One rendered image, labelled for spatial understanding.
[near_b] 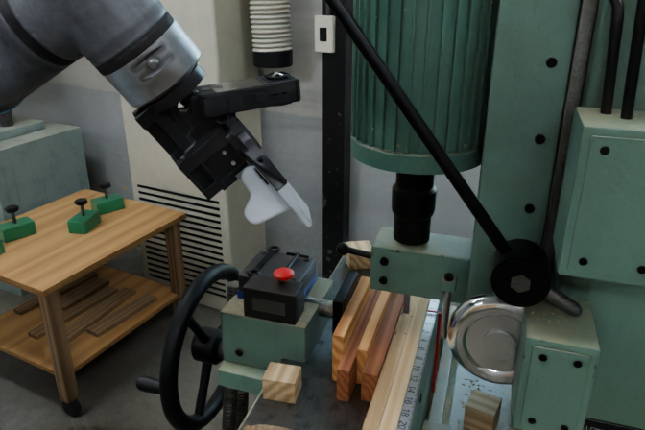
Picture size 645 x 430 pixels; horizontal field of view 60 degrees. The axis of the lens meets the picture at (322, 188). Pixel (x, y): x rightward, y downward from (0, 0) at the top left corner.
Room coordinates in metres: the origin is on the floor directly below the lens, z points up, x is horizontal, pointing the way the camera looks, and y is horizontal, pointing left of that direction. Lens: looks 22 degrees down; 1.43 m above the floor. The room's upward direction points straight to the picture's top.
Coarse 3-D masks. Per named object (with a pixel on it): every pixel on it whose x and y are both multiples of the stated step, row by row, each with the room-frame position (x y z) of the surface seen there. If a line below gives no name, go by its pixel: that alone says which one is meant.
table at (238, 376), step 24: (336, 288) 0.85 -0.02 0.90; (288, 360) 0.66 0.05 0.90; (312, 360) 0.66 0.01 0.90; (432, 360) 0.68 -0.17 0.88; (240, 384) 0.66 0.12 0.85; (312, 384) 0.61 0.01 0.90; (336, 384) 0.61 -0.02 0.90; (360, 384) 0.61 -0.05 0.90; (264, 408) 0.56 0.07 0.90; (288, 408) 0.56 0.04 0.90; (312, 408) 0.56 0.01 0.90; (336, 408) 0.56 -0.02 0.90; (360, 408) 0.56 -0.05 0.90
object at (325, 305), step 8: (352, 272) 0.75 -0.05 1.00; (352, 280) 0.72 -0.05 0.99; (344, 288) 0.70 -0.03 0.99; (352, 288) 0.71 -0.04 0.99; (336, 296) 0.68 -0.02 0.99; (344, 296) 0.68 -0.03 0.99; (320, 304) 0.71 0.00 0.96; (328, 304) 0.71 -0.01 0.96; (336, 304) 0.66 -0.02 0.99; (344, 304) 0.67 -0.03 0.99; (320, 312) 0.71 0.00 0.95; (328, 312) 0.70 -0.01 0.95; (336, 312) 0.66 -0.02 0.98; (336, 320) 0.66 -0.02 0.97
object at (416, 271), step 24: (384, 240) 0.71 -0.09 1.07; (432, 240) 0.71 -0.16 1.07; (456, 240) 0.71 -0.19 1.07; (384, 264) 0.68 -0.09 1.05; (408, 264) 0.67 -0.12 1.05; (432, 264) 0.66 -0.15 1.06; (456, 264) 0.65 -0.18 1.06; (384, 288) 0.68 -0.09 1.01; (408, 288) 0.67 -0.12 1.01; (432, 288) 0.66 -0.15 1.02; (456, 288) 0.65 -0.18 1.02
